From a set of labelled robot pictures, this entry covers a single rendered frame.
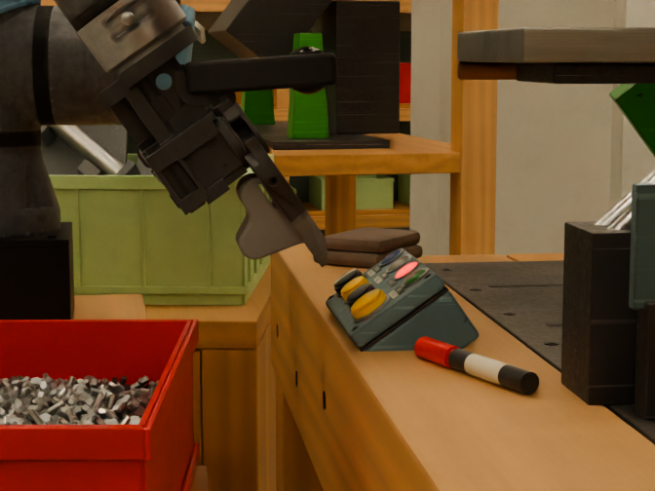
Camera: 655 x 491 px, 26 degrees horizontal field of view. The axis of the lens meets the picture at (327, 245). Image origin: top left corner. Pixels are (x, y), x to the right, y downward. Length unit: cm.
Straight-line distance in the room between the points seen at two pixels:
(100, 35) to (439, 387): 36
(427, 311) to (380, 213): 679
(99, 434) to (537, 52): 31
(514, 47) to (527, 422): 23
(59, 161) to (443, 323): 119
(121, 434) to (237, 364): 101
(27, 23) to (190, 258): 57
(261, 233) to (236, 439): 73
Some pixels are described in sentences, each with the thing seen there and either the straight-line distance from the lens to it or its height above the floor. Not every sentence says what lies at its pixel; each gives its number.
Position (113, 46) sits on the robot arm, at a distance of 107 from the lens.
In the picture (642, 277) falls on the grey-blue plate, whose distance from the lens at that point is 86.
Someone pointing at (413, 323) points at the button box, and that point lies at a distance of 104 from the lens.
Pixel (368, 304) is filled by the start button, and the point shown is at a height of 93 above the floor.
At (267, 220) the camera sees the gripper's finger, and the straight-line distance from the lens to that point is 109.
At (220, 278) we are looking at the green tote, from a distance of 186.
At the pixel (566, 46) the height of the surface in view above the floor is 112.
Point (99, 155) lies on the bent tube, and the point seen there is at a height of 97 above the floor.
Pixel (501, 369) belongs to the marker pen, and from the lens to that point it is 93.
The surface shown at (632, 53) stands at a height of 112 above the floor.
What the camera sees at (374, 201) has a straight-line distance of 787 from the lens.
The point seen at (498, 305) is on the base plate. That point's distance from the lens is 124.
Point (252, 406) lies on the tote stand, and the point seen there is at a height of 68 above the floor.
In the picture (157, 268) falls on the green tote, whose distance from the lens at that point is 187.
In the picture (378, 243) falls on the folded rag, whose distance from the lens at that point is 144.
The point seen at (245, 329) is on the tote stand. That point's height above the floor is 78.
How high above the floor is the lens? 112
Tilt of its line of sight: 8 degrees down
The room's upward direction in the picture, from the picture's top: straight up
